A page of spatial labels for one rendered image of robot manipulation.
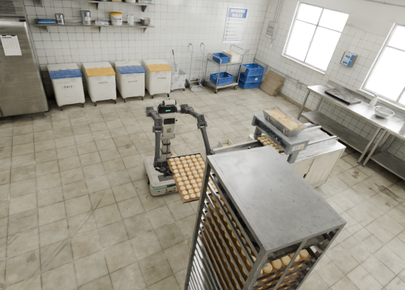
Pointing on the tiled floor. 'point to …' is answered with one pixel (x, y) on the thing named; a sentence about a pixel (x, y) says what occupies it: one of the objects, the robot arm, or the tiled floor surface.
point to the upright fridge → (19, 63)
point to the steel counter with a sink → (390, 125)
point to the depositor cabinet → (324, 157)
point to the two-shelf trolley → (219, 70)
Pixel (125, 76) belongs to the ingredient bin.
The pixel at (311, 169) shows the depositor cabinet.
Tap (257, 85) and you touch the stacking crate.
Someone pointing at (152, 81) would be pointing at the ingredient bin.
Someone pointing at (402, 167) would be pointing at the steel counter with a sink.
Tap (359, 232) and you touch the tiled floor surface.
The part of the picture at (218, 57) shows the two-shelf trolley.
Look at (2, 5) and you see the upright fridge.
